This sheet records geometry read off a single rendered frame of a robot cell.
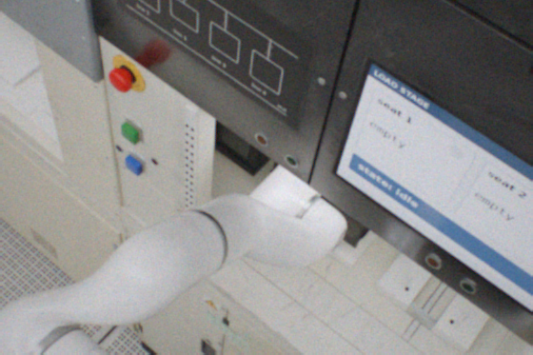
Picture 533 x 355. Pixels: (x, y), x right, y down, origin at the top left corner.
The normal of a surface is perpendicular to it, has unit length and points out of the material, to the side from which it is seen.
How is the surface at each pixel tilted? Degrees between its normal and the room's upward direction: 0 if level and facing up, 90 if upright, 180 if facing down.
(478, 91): 90
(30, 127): 0
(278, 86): 90
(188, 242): 43
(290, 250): 63
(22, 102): 0
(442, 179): 90
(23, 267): 0
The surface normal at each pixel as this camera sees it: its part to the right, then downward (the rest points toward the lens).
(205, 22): -0.62, 0.62
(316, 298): 0.09, -0.54
